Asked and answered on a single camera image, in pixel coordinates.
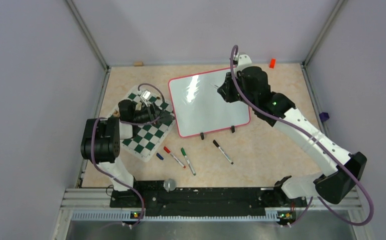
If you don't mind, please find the black whiteboard stand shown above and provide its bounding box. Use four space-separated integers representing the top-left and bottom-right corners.
199 125 236 140

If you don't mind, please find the wooden chess piece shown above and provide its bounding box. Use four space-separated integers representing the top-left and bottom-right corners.
135 102 143 111
112 110 120 118

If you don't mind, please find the purple toy block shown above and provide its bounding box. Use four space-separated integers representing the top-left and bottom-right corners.
319 112 330 123

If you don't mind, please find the black marker pen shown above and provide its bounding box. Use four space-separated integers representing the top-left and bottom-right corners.
212 139 234 165

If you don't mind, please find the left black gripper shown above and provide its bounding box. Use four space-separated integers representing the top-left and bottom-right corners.
132 101 175 126

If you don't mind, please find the green marker pen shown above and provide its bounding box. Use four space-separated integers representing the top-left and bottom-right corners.
181 147 196 176

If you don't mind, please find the blue marker cap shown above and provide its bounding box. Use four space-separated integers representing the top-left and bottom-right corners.
156 153 164 161

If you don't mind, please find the orange toy block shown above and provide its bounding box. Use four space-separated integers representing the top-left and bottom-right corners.
269 58 276 69

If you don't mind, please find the red marker pen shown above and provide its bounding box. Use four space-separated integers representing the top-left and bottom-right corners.
163 146 186 169

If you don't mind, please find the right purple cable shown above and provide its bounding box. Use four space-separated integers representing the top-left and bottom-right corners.
230 44 375 228

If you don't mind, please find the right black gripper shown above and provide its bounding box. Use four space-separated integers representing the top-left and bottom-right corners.
219 70 257 108

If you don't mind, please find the pink framed whiteboard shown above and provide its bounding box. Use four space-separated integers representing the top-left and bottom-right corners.
168 67 251 138

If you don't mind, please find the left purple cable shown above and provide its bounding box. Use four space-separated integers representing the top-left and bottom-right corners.
90 82 167 228

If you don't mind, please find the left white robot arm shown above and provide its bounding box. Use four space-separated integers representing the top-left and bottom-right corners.
81 99 175 207

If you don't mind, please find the purple cable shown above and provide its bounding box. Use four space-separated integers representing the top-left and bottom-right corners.
230 44 375 228
90 82 167 228

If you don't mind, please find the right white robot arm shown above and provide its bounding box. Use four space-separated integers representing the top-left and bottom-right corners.
217 54 366 206

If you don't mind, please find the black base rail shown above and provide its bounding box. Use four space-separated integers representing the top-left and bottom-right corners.
110 180 307 217

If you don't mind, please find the small wooden block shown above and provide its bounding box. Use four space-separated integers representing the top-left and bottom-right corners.
133 61 144 67

